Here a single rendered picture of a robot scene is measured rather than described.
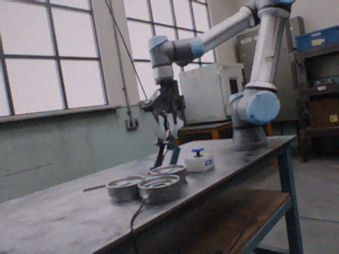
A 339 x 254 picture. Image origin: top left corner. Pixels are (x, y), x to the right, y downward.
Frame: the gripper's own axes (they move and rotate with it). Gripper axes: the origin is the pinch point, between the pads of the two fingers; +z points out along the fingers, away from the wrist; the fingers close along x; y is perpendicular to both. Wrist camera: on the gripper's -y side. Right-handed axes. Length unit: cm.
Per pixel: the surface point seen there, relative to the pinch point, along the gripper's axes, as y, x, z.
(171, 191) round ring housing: -26.1, -23.5, 9.5
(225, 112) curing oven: 181, 91, 3
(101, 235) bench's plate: -45, -23, 12
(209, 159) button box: 0.5, -15.4, 8.5
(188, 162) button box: -3.9, -10.5, 8.4
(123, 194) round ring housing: -31.0, -11.5, 9.8
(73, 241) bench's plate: -49, -20, 12
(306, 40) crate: 327, 43, -71
